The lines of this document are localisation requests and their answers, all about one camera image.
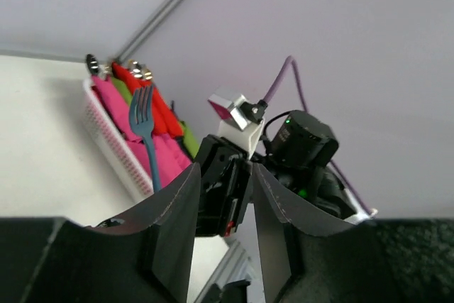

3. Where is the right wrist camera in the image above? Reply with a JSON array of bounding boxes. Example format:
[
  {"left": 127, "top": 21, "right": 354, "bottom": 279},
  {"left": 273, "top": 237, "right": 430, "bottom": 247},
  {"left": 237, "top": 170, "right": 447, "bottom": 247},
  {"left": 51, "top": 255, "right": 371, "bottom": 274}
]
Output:
[{"left": 208, "top": 87, "right": 268, "bottom": 160}]

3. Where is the aluminium mounting rail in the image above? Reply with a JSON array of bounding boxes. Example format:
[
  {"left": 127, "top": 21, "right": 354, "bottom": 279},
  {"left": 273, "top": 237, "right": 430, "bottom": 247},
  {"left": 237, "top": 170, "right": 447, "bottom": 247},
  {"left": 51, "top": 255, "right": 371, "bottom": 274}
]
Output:
[{"left": 194, "top": 241, "right": 257, "bottom": 303}]

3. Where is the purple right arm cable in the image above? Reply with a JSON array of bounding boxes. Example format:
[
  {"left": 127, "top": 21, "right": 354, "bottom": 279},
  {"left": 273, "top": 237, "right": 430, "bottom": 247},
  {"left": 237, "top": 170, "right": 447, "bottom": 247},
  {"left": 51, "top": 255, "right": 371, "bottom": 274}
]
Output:
[{"left": 260, "top": 55, "right": 372, "bottom": 215}]

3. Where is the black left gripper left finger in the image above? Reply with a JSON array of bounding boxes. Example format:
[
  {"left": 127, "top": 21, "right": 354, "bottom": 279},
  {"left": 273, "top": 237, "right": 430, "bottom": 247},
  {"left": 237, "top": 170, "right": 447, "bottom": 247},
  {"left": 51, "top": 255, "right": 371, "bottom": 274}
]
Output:
[{"left": 83, "top": 162, "right": 202, "bottom": 303}]

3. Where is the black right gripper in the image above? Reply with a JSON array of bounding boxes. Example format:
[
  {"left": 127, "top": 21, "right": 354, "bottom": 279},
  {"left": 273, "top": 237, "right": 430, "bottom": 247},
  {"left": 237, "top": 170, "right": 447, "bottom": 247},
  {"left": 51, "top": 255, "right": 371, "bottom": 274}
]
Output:
[{"left": 194, "top": 134, "right": 251, "bottom": 237}]

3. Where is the white basket of rolled napkins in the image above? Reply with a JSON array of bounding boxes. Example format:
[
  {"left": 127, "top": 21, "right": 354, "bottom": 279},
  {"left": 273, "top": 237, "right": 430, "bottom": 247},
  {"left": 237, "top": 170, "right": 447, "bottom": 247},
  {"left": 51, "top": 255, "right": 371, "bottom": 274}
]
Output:
[{"left": 83, "top": 54, "right": 191, "bottom": 202}]

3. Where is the blue plastic fork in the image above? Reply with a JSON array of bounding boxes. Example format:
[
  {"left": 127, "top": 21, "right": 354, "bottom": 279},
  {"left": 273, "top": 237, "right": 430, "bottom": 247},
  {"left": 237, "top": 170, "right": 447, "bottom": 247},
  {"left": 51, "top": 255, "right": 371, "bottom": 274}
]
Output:
[{"left": 128, "top": 84, "right": 162, "bottom": 192}]

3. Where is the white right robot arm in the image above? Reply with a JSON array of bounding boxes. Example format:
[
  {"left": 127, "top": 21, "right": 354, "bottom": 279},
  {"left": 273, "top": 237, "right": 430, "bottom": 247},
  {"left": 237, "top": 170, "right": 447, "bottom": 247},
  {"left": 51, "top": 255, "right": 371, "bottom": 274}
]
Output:
[{"left": 195, "top": 110, "right": 372, "bottom": 237}]

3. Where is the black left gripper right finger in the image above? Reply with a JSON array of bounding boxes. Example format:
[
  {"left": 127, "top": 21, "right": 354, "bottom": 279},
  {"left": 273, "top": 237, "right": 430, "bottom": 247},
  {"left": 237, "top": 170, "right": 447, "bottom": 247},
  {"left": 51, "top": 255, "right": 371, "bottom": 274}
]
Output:
[{"left": 252, "top": 164, "right": 353, "bottom": 302}]

